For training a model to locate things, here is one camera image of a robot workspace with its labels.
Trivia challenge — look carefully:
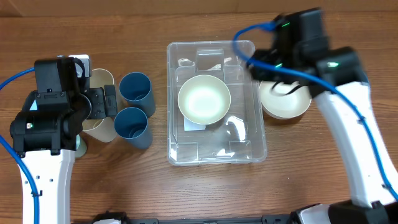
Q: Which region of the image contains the tall blue cup front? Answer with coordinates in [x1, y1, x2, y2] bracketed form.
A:
[114, 107, 153, 150]

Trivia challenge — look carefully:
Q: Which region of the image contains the tall beige cup front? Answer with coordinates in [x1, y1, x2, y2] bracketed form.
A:
[83, 117, 118, 142]

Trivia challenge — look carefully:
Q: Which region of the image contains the tall blue cup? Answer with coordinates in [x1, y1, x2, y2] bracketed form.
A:
[119, 72, 156, 117]
[114, 107, 153, 150]

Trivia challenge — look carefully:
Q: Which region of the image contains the cream bowl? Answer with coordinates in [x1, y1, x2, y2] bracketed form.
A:
[259, 81, 312, 119]
[177, 75, 231, 125]

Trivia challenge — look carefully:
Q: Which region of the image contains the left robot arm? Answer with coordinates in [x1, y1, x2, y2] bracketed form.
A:
[10, 55, 118, 223]

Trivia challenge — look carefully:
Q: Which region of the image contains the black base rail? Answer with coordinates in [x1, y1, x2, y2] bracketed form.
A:
[91, 212, 295, 224]

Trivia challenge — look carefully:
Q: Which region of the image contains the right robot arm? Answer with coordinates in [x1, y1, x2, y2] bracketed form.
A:
[247, 8, 397, 223]

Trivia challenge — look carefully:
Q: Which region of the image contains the white label in bin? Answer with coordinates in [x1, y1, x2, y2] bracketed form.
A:
[184, 118, 206, 131]

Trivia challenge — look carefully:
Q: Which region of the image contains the clear plastic storage bin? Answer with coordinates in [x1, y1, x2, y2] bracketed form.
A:
[167, 40, 267, 166]

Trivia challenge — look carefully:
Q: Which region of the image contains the tall blue cup rear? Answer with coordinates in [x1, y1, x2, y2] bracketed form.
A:
[119, 72, 156, 117]

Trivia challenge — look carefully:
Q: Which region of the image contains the small light blue cup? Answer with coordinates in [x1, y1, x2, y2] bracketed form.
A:
[29, 100, 38, 111]

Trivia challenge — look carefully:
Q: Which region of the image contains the tall beige cup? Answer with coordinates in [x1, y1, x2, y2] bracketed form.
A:
[83, 117, 118, 142]
[90, 68, 124, 112]

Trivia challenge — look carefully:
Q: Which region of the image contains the right blue cable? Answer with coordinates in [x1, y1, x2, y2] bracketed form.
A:
[232, 21, 398, 202]

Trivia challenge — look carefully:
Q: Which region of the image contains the small mint green cup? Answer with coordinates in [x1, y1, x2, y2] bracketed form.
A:
[75, 135, 87, 158]

